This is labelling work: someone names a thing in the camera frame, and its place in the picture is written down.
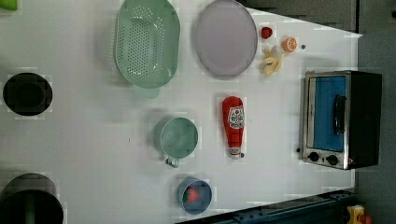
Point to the green mug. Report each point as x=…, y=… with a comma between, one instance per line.
x=178, y=139

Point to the red ketchup bottle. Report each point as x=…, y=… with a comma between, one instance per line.
x=234, y=123

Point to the lilac round plate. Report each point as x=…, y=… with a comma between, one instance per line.
x=226, y=38

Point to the blue small bowl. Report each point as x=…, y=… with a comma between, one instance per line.
x=202, y=203

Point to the toy strawberry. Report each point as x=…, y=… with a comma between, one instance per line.
x=190, y=195

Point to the toy peeled banana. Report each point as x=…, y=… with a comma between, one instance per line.
x=273, y=59

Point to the green perforated colander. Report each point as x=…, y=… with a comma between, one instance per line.
x=147, y=41

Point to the small red toy fruit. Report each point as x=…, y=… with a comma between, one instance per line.
x=266, y=32

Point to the toy orange half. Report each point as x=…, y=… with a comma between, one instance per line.
x=289, y=44

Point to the upper black round base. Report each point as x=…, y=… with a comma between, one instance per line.
x=27, y=94

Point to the yellow red clamp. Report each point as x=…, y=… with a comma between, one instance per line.
x=357, y=215

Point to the bright green object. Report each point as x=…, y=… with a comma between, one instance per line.
x=11, y=5

